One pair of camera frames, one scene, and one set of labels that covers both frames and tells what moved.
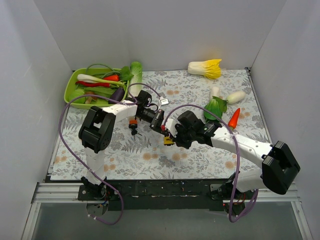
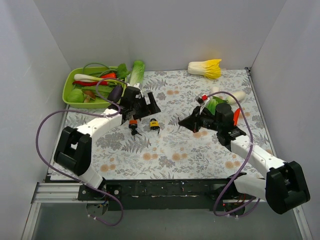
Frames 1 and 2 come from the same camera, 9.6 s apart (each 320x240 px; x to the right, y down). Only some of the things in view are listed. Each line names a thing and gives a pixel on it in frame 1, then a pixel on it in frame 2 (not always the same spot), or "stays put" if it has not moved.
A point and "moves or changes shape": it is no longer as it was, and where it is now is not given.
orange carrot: (233, 120) stays put
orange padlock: (133, 125) stays put
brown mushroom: (88, 99) stays put
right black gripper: (179, 135) to (196, 120)
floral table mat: (223, 96) stays put
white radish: (235, 96) stays put
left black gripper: (156, 121) to (145, 107)
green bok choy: (216, 105) stays put
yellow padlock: (168, 141) moves or changes shape
